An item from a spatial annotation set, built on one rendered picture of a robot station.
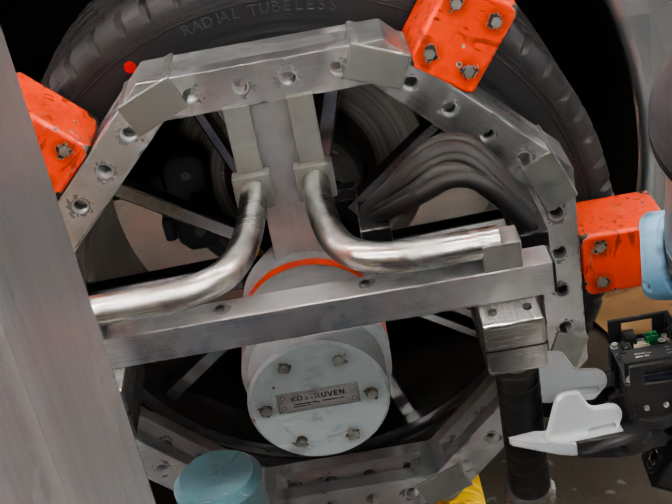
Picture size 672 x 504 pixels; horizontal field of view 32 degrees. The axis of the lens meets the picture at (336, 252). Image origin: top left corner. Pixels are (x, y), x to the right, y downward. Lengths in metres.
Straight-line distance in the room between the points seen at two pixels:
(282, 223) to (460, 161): 0.21
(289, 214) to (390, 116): 0.35
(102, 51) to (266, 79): 0.18
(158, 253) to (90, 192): 2.09
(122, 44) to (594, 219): 0.49
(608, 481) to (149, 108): 1.36
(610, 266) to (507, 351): 0.27
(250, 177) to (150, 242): 2.19
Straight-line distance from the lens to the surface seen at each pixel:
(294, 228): 1.12
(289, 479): 1.34
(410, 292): 0.93
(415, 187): 0.98
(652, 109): 0.66
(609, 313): 2.61
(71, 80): 1.16
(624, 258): 1.18
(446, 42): 1.05
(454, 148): 0.99
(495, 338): 0.93
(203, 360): 1.32
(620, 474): 2.21
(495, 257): 0.93
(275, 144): 1.08
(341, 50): 1.04
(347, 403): 1.05
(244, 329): 0.94
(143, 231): 3.33
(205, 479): 1.17
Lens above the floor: 1.47
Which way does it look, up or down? 29 degrees down
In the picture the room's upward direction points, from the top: 11 degrees counter-clockwise
